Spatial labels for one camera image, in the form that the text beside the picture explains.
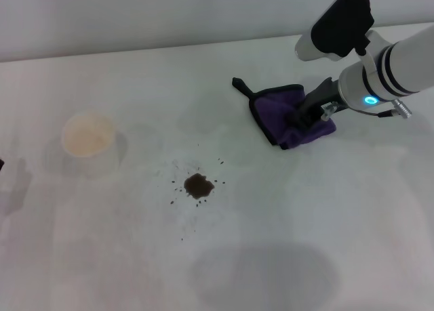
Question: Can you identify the small silver metal connector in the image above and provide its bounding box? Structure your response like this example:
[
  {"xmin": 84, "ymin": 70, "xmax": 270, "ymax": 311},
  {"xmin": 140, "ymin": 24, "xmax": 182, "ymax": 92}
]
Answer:
[{"xmin": 319, "ymin": 100, "xmax": 340, "ymax": 123}]

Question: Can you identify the purple rag with black trim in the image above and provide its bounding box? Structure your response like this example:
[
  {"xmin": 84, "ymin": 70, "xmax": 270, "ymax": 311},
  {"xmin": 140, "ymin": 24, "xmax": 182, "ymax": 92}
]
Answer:
[{"xmin": 232, "ymin": 76, "xmax": 338, "ymax": 151}]

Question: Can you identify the black liquid stain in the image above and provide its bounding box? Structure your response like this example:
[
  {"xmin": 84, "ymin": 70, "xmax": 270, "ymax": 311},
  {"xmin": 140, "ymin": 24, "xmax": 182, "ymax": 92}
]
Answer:
[{"xmin": 169, "ymin": 157, "xmax": 227, "ymax": 207}]

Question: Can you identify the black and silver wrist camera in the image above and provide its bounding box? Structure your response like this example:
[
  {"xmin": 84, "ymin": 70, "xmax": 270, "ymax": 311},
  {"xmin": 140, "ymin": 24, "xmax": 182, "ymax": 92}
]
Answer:
[{"xmin": 294, "ymin": 0, "xmax": 384, "ymax": 64}]

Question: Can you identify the white paper cup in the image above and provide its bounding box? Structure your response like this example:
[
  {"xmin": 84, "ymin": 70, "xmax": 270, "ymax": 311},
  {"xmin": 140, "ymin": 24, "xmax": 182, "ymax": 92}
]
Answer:
[{"xmin": 60, "ymin": 110, "xmax": 122, "ymax": 178}]

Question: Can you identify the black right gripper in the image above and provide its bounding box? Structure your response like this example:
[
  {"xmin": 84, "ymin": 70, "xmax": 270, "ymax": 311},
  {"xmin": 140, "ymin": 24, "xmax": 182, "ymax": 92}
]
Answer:
[{"xmin": 285, "ymin": 76, "xmax": 343, "ymax": 130}]

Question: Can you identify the silver cable plug with wire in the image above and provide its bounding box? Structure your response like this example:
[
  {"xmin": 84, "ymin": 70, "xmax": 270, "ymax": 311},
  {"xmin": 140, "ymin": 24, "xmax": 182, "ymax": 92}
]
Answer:
[{"xmin": 359, "ymin": 99, "xmax": 413, "ymax": 121}]

